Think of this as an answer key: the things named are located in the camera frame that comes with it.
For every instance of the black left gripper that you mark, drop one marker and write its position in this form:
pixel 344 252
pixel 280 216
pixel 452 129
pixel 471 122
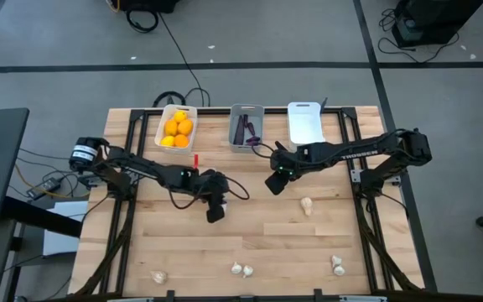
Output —
pixel 214 191

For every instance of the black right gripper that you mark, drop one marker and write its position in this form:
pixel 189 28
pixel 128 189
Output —
pixel 296 161

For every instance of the cream garlic bulb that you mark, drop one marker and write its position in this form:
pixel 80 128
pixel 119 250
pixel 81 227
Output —
pixel 306 205
pixel 158 277
pixel 339 270
pixel 336 261

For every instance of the long dark purple eggplant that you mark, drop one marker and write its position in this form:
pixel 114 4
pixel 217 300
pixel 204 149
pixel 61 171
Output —
pixel 239 130

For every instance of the orange-yellow fruit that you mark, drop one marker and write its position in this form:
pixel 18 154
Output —
pixel 181 141
pixel 171 127
pixel 185 126

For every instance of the yellow lemon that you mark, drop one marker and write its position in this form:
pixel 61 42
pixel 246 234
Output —
pixel 180 116
pixel 167 141

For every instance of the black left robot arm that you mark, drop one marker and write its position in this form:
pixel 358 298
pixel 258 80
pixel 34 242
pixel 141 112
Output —
pixel 149 170

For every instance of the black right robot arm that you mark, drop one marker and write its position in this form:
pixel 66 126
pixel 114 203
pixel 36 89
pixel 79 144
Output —
pixel 359 151

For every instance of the grey plastic basket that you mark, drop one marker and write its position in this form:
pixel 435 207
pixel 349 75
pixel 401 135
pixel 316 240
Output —
pixel 258 121

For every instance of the translucent white plastic basket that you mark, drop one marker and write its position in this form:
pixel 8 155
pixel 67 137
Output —
pixel 175 151

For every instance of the white sheet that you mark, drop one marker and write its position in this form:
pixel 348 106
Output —
pixel 63 228

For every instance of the black power adapter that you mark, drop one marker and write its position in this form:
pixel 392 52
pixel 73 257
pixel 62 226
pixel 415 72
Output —
pixel 43 188

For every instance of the black box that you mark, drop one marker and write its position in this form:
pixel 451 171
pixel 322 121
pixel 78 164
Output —
pixel 147 4

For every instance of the black equipment cart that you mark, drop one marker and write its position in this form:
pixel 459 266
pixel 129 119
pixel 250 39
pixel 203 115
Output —
pixel 434 19

